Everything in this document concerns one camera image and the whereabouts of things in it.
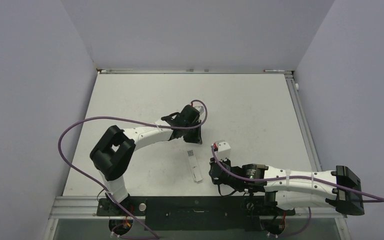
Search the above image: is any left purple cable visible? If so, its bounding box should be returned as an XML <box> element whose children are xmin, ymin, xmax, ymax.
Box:
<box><xmin>57</xmin><ymin>99</ymin><xmax>209</xmax><ymax>240</ymax></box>

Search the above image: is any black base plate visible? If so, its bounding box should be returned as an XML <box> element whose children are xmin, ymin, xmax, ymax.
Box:
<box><xmin>96</xmin><ymin>195</ymin><xmax>296</xmax><ymax>232</ymax></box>

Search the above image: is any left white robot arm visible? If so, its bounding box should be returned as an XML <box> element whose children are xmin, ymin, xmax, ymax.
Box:
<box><xmin>89</xmin><ymin>104</ymin><xmax>205</xmax><ymax>215</ymax></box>

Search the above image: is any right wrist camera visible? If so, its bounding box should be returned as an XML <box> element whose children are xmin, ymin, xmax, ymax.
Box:
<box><xmin>213</xmin><ymin>140</ymin><xmax>231</xmax><ymax>161</ymax></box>

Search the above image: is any aluminium frame rail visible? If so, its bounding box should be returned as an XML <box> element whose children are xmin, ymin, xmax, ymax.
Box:
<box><xmin>97</xmin><ymin>68</ymin><xmax>294</xmax><ymax>75</ymax></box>
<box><xmin>284</xmin><ymin>73</ymin><xmax>349</xmax><ymax>220</ymax></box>

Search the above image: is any aluminium frame rail right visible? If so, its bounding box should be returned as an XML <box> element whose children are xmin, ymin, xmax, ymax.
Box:
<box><xmin>284</xmin><ymin>73</ymin><xmax>349</xmax><ymax>220</ymax></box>

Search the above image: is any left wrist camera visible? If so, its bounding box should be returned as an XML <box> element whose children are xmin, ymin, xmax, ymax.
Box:
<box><xmin>193</xmin><ymin>105</ymin><xmax>205</xmax><ymax>115</ymax></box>

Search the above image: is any aluminium frame rail back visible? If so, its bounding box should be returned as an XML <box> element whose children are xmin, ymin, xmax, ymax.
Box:
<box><xmin>97</xmin><ymin>68</ymin><xmax>294</xmax><ymax>75</ymax></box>

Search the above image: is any white remote control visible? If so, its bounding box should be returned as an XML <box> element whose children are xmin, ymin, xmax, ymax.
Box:
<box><xmin>186</xmin><ymin>150</ymin><xmax>203</xmax><ymax>183</ymax></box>

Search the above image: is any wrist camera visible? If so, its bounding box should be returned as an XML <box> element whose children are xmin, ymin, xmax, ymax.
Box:
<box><xmin>193</xmin><ymin>105</ymin><xmax>205</xmax><ymax>115</ymax></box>
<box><xmin>213</xmin><ymin>140</ymin><xmax>231</xmax><ymax>161</ymax></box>

